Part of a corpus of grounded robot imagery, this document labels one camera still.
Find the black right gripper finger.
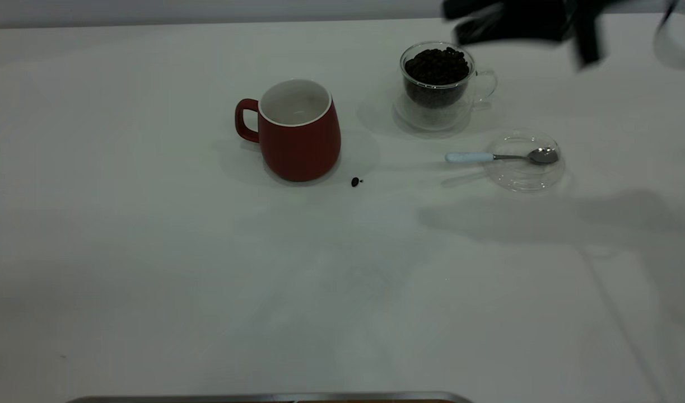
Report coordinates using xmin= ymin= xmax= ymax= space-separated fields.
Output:
xmin=452 ymin=3 xmax=572 ymax=46
xmin=442 ymin=0 xmax=508 ymax=21

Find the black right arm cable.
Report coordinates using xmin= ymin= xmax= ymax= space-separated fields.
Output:
xmin=659 ymin=0 xmax=682 ymax=29

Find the clear glass cup with handle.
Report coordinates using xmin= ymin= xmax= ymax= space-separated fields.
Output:
xmin=399 ymin=41 xmax=498 ymax=111

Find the clear glass saucer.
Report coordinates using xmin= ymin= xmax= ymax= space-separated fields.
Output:
xmin=392 ymin=91 xmax=478 ymax=134

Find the coffee beans pile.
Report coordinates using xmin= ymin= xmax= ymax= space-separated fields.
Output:
xmin=404 ymin=48 xmax=470 ymax=109

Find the red ceramic mug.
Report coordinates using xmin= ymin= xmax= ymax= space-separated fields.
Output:
xmin=234 ymin=78 xmax=342 ymax=182

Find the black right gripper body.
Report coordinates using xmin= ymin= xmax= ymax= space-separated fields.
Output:
xmin=563 ymin=0 xmax=634 ymax=69

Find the grey metal edge strip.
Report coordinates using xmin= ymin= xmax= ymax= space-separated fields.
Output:
xmin=65 ymin=391 xmax=475 ymax=403

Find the metal spoon light blue handle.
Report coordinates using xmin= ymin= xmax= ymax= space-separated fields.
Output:
xmin=445 ymin=147 xmax=560 ymax=166

